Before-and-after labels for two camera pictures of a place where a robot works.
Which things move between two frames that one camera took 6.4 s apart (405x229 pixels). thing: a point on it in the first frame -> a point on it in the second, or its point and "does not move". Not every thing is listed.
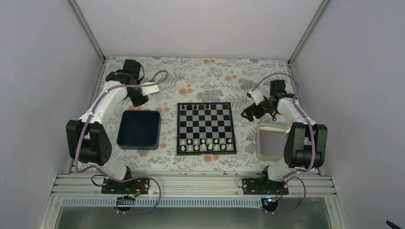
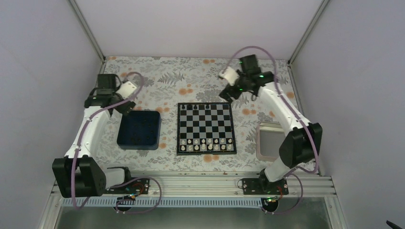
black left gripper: (136, 102) -> (126, 108)
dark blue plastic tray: (139, 130) does not move
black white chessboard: (205, 128) does not move
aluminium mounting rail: (186, 186) does not move
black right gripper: (249, 113) -> (235, 95)
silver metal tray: (271, 139) does not move
